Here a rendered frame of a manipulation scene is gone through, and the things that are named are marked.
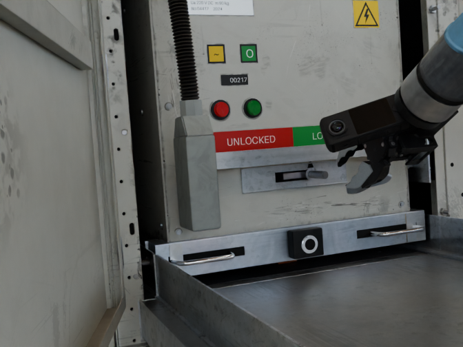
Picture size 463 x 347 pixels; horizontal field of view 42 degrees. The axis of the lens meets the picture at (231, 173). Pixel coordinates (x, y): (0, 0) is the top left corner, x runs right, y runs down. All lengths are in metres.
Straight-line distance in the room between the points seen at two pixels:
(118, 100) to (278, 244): 0.38
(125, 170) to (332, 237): 0.41
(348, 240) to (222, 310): 0.50
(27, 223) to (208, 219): 0.39
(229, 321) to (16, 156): 0.28
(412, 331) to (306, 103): 0.50
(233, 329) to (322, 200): 0.51
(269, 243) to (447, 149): 0.40
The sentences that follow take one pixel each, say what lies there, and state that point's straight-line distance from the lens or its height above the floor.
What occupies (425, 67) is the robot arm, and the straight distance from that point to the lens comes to 0.76.
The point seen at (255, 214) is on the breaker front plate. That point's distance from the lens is 1.05.
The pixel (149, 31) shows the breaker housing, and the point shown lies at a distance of 1.02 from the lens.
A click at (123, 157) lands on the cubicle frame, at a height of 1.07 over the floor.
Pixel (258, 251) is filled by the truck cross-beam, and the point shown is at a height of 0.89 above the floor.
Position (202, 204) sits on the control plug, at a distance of 0.90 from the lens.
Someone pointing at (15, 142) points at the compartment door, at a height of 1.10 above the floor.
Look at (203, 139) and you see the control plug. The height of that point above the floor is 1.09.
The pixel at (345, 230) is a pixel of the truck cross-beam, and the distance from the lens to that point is 1.12.
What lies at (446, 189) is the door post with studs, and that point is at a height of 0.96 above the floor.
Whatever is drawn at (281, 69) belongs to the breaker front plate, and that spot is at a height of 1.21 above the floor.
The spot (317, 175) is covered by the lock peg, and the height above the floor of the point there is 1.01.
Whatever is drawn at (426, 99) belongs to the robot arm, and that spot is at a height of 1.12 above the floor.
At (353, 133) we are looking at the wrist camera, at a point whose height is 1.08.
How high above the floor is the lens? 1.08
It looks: 3 degrees down
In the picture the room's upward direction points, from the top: 4 degrees counter-clockwise
